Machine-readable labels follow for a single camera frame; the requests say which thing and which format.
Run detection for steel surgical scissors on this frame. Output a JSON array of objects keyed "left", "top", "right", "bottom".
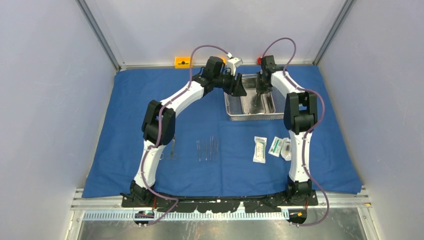
[{"left": 166, "top": 136, "right": 178, "bottom": 160}]

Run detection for thin steel tweezers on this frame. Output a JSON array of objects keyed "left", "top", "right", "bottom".
[
  {"left": 209, "top": 136, "right": 214, "bottom": 161},
  {"left": 202, "top": 140, "right": 208, "bottom": 161},
  {"left": 213, "top": 137, "right": 219, "bottom": 162}
]

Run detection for aluminium frame rail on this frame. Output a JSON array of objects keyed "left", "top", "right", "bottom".
[{"left": 70, "top": 186, "right": 373, "bottom": 211}]

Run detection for stainless steel tray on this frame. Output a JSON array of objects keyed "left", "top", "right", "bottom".
[{"left": 240, "top": 77, "right": 276, "bottom": 115}]

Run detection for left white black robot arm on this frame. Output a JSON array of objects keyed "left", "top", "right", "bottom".
[{"left": 126, "top": 56, "right": 247, "bottom": 207}]

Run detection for blue surgical drape cloth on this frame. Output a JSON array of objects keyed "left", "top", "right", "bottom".
[{"left": 82, "top": 65, "right": 362, "bottom": 198}]

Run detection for clear syringe packet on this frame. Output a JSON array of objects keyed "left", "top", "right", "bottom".
[{"left": 280, "top": 137, "right": 291, "bottom": 162}]

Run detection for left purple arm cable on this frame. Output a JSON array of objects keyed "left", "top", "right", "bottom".
[{"left": 140, "top": 44, "right": 179, "bottom": 227}]

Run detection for metal mesh instrument basket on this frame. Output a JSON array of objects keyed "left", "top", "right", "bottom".
[{"left": 224, "top": 74, "right": 286, "bottom": 121}]

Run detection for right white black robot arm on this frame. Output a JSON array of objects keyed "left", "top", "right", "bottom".
[{"left": 256, "top": 55, "right": 318, "bottom": 205}]

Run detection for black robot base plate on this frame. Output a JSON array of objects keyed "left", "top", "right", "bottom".
[{"left": 120, "top": 191, "right": 319, "bottom": 213}]

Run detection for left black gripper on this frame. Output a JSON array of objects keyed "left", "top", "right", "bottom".
[{"left": 213, "top": 69, "right": 247, "bottom": 97}]

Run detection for large yellow plastic block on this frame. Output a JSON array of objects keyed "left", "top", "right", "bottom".
[{"left": 174, "top": 56, "right": 192, "bottom": 69}]

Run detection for green white sterile packet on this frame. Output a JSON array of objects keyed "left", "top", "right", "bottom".
[{"left": 268, "top": 136, "right": 284, "bottom": 157}]

